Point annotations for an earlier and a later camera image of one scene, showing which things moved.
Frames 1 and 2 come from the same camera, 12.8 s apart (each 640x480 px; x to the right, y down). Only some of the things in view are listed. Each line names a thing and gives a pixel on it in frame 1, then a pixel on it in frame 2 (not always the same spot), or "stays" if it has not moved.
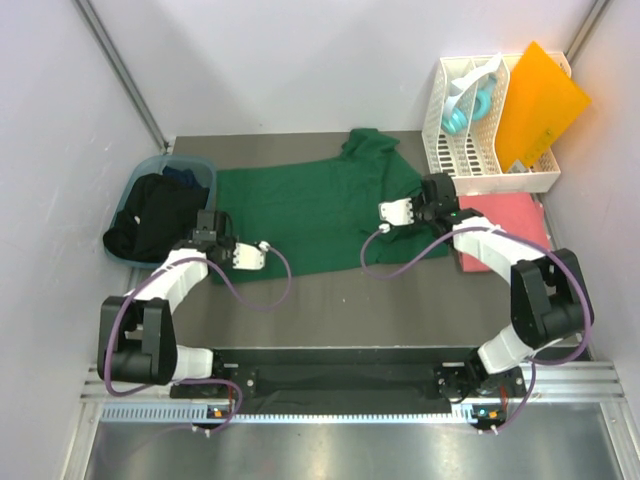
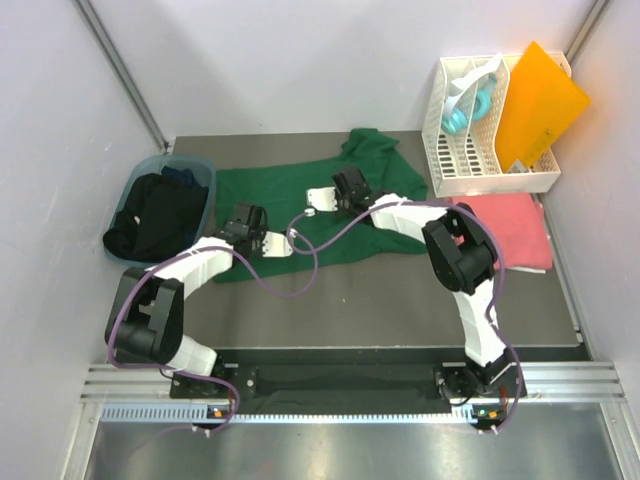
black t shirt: (158, 215) stays
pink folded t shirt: (518, 214) stays
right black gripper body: (423, 213) -> (343, 204)
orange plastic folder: (541, 102) stays
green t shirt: (324, 215) stays
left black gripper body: (228, 248) -> (256, 238)
